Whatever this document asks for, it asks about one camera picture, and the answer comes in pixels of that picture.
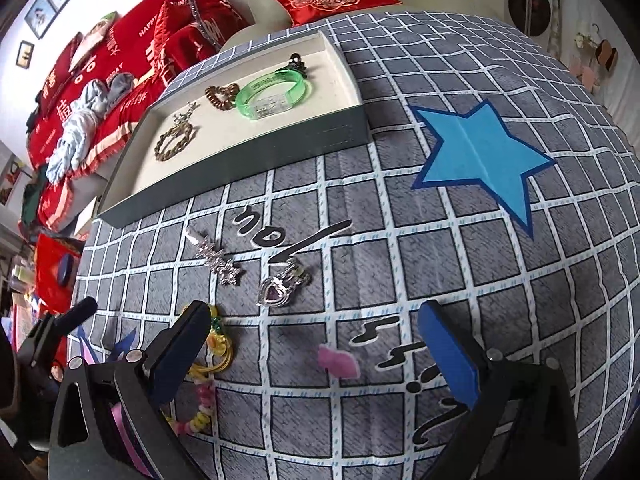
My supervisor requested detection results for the red pillow with gold characters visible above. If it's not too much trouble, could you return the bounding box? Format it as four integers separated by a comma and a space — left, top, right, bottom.
37, 32, 83, 111

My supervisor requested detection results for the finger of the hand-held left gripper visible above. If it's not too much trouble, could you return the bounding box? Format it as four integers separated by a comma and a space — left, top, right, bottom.
47, 296, 99, 341

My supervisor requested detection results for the silver charm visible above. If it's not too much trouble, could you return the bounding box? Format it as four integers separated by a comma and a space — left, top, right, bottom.
172, 101, 198, 126

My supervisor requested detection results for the silver star hair clip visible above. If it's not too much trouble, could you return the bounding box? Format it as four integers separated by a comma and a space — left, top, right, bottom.
184, 227, 245, 283

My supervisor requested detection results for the grey plaid star-print tablecloth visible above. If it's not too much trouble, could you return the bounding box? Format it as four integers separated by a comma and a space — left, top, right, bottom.
67, 10, 640, 480

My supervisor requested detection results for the brown braided bracelet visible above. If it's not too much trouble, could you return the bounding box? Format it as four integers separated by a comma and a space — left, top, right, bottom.
153, 122, 196, 162

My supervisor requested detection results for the hanger with hanging accessories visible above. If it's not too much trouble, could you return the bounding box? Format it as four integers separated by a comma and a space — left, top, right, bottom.
570, 22, 621, 93

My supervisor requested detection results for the photo print pillow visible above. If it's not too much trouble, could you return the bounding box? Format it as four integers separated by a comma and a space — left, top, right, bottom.
70, 12, 118, 71

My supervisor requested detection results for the plain red pillow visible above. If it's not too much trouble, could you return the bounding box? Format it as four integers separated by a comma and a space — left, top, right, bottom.
150, 0, 196, 76

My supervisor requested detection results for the pastel candy bead bracelet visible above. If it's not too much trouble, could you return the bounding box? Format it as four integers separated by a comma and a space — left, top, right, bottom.
167, 377, 216, 436

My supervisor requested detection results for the green translucent bracelet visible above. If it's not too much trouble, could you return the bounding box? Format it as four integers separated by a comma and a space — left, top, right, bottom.
235, 71, 313, 122

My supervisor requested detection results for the brown spiral hair tie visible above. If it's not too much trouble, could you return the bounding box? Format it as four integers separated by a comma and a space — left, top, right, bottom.
204, 81, 241, 111

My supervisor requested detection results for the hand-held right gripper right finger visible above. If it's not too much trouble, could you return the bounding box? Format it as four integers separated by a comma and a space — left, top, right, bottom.
417, 300, 583, 480

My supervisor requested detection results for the grey cloth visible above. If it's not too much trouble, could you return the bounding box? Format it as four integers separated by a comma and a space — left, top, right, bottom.
105, 72, 136, 106

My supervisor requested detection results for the grey tray with cream inside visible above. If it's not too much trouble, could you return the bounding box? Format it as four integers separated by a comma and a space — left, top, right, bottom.
94, 30, 372, 229

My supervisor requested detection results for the light blue clothing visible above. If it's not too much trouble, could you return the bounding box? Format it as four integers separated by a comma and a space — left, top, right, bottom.
46, 80, 113, 183

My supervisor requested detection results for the yellow sunflower hair tie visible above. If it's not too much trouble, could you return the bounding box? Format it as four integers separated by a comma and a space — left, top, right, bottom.
187, 305, 235, 378

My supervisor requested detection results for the dark green cloth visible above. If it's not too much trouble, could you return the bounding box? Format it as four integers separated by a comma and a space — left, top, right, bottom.
20, 182, 51, 226

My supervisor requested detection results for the flexible phone stand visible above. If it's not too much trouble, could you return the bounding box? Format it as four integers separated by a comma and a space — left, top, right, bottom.
177, 0, 221, 53

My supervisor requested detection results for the sofa with red cover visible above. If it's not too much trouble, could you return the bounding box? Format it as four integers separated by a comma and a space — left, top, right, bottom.
27, 0, 251, 231

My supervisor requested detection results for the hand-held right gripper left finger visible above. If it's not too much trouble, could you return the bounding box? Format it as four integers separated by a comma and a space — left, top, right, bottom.
47, 300, 226, 480

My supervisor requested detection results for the red gift bag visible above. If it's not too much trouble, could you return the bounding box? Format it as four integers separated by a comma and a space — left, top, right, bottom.
32, 232, 86, 301

